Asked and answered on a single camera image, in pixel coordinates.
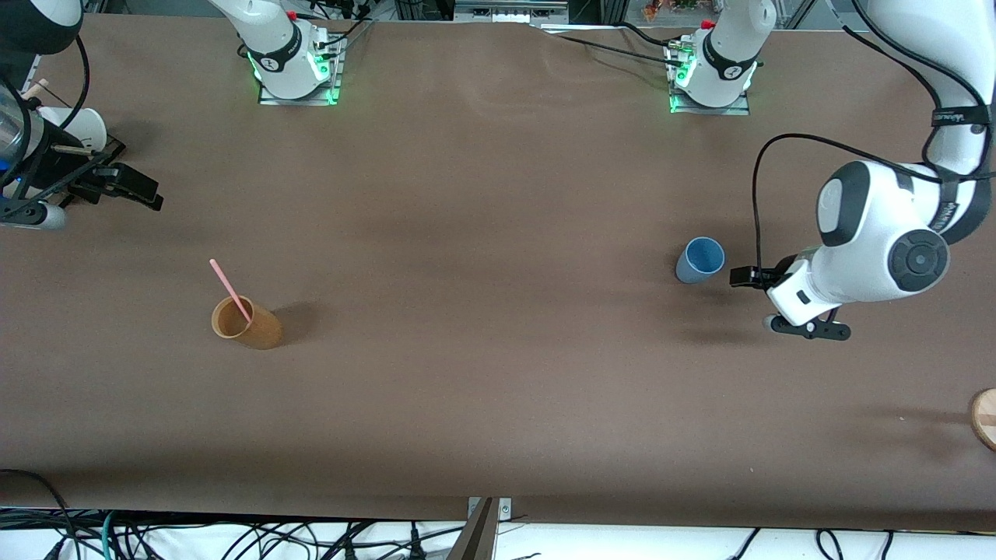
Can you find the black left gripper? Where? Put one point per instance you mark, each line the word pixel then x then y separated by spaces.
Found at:
pixel 769 276

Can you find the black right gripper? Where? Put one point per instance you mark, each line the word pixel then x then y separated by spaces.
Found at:
pixel 56 163

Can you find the blue plastic cup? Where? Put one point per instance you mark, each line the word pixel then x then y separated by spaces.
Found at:
pixel 700 260

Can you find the pink chopstick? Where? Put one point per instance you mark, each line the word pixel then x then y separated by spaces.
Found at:
pixel 226 281

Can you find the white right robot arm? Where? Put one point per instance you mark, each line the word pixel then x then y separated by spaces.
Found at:
pixel 280 47

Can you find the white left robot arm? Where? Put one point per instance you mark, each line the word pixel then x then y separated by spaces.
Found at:
pixel 871 225

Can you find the white cup with face print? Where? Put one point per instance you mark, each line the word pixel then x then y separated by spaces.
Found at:
pixel 82 124

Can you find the brown plastic cup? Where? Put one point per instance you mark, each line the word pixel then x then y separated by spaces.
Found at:
pixel 261 330

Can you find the wooden stick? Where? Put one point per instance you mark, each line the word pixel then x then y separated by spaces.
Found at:
pixel 35 89

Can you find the round wooden board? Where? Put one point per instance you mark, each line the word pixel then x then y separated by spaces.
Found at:
pixel 987 420

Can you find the grey metal device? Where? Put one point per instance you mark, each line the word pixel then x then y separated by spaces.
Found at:
pixel 506 12

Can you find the grey metal beam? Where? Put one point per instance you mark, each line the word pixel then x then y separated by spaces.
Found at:
pixel 475 544

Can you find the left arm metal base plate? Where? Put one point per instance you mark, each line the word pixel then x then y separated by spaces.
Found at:
pixel 708 110

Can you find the metal table bracket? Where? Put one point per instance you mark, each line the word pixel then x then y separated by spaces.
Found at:
pixel 506 509

